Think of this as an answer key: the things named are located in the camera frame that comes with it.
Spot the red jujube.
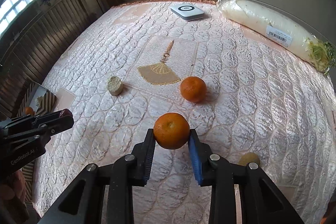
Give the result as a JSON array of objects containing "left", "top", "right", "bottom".
[{"left": 59, "top": 109, "right": 73, "bottom": 117}]

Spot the white square electronic device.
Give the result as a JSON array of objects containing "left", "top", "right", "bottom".
[{"left": 170, "top": 3, "right": 205, "bottom": 21}]

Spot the striped white tray box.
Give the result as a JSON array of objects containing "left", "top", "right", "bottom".
[{"left": 17, "top": 81, "right": 57, "bottom": 117}]

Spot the pink quilted bed cover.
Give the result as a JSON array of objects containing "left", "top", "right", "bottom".
[{"left": 33, "top": 1, "right": 335, "bottom": 223}]

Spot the orange mandarin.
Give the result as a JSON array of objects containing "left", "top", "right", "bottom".
[
  {"left": 180, "top": 76, "right": 207, "bottom": 103},
  {"left": 24, "top": 107, "right": 35, "bottom": 116},
  {"left": 153, "top": 113, "right": 190, "bottom": 149}
]

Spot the wrapped white daikon radish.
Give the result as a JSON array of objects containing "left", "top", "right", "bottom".
[{"left": 216, "top": 0, "right": 335, "bottom": 74}]

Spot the dark wooden slatted panel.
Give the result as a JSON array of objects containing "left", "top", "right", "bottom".
[{"left": 1, "top": 0, "right": 95, "bottom": 118}]

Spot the person's left hand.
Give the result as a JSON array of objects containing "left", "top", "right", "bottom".
[{"left": 0, "top": 170, "right": 26, "bottom": 203}]

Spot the beige cake piece top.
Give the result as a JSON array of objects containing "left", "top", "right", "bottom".
[{"left": 106, "top": 76, "right": 123, "bottom": 96}]

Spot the brown longan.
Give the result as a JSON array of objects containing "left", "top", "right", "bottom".
[{"left": 238, "top": 152, "right": 260, "bottom": 166}]

